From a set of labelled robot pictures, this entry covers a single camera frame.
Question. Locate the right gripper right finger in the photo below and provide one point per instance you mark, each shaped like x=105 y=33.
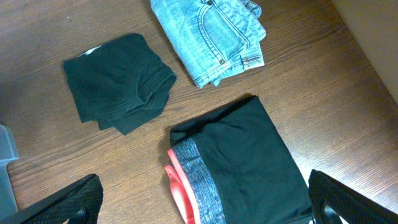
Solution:
x=334 y=202

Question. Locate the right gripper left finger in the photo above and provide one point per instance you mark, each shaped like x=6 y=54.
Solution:
x=78 y=203

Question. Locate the black shorts with red trim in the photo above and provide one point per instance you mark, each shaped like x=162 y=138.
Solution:
x=231 y=166

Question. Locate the clear plastic storage bin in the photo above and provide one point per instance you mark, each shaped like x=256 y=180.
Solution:
x=8 y=154

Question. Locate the small folded black shirt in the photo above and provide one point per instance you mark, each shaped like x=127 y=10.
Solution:
x=120 y=84

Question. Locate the folded light blue jeans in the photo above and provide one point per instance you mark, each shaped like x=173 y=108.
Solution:
x=215 y=39

